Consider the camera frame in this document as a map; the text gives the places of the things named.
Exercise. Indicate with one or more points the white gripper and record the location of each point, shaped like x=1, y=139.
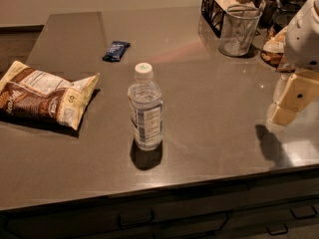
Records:
x=303, y=45

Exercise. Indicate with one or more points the clear plastic water bottle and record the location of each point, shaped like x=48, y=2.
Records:
x=145, y=104

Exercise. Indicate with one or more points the nut jar with label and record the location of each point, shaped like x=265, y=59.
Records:
x=272, y=52

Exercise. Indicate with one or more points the background snack jar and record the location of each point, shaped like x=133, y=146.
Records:
x=280, y=11

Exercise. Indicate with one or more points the dark blue snack bar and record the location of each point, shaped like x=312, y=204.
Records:
x=116, y=51

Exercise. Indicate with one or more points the brown yellow chip bag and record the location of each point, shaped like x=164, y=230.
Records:
x=36, y=95

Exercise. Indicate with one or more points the wire mesh cup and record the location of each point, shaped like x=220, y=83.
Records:
x=238, y=30

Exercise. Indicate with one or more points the black wire basket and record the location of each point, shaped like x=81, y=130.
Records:
x=213, y=12

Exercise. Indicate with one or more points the right drawer handle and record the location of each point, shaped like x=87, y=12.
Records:
x=303, y=212

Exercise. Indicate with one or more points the drawer handle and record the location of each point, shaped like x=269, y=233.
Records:
x=136, y=217
x=303, y=212
x=277, y=229

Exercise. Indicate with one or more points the middle drawer handle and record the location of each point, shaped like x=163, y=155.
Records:
x=277, y=229

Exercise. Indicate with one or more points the left drawer handle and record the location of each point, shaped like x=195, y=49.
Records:
x=136, y=217

